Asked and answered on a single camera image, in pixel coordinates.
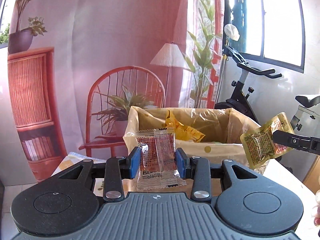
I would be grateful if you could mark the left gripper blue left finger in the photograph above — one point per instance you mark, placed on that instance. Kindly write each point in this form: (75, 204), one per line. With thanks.
(119, 168)

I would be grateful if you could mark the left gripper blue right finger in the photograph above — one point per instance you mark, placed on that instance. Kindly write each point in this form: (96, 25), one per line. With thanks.
(198, 170)

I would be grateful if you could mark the clear red-brown snack packet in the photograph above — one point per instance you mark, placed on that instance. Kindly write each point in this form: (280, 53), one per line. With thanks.
(158, 168)

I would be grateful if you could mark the yellow meat snack packet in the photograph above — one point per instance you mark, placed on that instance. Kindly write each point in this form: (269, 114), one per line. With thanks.
(182, 132)

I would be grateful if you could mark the gold foil snack packet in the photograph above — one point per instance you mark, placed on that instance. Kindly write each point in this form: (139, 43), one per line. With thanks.
(258, 144)

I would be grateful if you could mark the person's right hand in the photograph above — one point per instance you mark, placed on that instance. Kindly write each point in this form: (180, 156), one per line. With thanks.
(317, 210)

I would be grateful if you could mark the cardboard box with plastic liner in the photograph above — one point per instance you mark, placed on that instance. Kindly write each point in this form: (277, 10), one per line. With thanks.
(208, 133)

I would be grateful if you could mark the checkered floral tablecloth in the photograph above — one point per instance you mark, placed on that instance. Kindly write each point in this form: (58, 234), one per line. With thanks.
(72, 166)

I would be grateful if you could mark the black exercise bike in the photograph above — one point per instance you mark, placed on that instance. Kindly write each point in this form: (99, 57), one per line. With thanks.
(261, 91)

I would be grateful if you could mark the printed room backdrop cloth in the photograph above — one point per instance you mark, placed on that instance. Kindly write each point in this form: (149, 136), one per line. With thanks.
(67, 58)

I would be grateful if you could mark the white cap on bike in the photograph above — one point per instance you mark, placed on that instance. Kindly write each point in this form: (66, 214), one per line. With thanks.
(231, 32)

